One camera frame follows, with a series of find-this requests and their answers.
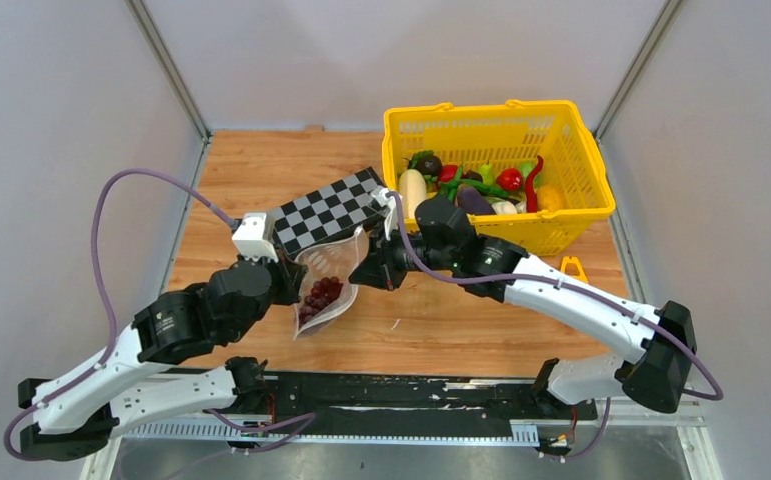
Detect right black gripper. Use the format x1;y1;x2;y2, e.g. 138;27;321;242
350;218;457;291

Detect dark avocado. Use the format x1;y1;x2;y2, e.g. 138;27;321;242
414;155;443;178

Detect purple grape bunch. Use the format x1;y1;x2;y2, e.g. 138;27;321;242
298;276;343;326

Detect clear polka dot zip bag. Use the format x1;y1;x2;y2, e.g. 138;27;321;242
294;226;368;339

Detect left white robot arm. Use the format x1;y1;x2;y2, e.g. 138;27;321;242
16;258;307;462

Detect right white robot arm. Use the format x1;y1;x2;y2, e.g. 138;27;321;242
350;187;700;418

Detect purple eggplant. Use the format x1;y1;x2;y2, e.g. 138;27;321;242
456;185;496;216

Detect green bean pods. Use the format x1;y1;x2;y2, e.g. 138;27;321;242
436;167;509;200

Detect white radish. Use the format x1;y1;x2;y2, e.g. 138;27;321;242
398;169;428;219

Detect white garlic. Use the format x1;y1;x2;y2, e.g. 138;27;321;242
491;201;518;215

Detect red bell pepper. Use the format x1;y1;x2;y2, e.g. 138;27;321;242
496;168;524;192

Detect red chili pepper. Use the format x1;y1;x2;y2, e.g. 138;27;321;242
525;155;544;213

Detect black grey chessboard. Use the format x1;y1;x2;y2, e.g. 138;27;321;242
268;167;384;258

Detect yellow lemon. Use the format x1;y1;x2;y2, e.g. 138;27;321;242
536;185;566;212

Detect yellow plastic basket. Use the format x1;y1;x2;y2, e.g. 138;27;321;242
382;100;616;256

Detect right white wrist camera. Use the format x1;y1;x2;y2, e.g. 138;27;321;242
371;186;401;240

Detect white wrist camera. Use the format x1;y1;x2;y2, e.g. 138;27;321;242
232;212;278;262
371;186;401;240

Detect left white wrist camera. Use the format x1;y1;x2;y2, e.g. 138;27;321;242
232;212;278;262

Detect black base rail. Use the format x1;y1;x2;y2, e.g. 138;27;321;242
223;371;597;438

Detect yellow triangle frame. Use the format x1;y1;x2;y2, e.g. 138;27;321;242
559;256;589;284

